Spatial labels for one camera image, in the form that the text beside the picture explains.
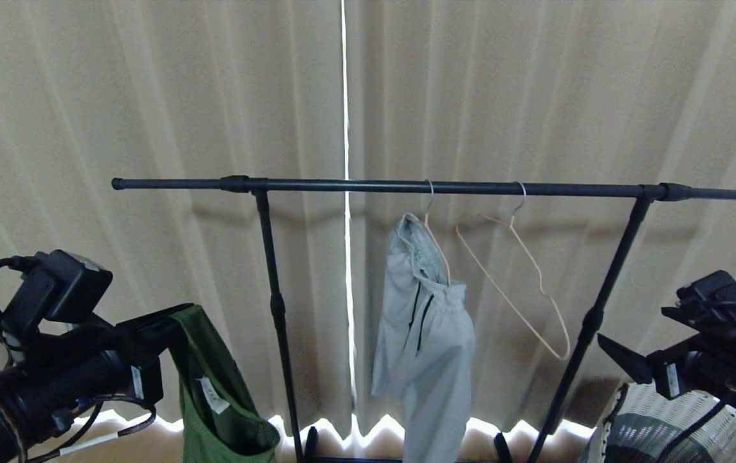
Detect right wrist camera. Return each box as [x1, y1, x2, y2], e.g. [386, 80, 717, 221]
[677, 270, 736, 361]

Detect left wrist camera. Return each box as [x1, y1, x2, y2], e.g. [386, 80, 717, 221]
[1, 250, 113, 348]

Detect black clothes rack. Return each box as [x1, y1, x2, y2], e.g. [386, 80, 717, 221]
[111, 175, 736, 463]

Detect beige curtain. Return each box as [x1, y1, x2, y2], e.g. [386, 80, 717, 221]
[0, 0, 736, 444]

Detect white laundry basket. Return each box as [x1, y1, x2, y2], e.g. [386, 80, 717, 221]
[577, 383, 736, 463]

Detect pale grey shorts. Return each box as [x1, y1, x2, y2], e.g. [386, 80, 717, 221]
[370, 213, 475, 463]

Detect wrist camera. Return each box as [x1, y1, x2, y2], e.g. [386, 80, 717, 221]
[1, 250, 113, 348]
[677, 270, 736, 361]

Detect pink clothes hanger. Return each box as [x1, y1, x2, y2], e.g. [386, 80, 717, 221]
[421, 180, 452, 287]
[455, 182, 571, 361]

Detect green garment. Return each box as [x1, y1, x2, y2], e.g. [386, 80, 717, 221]
[169, 305, 281, 463]

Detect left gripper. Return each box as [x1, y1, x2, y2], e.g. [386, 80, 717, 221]
[0, 328, 164, 444]

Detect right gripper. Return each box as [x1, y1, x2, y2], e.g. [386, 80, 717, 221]
[598, 307, 736, 431]

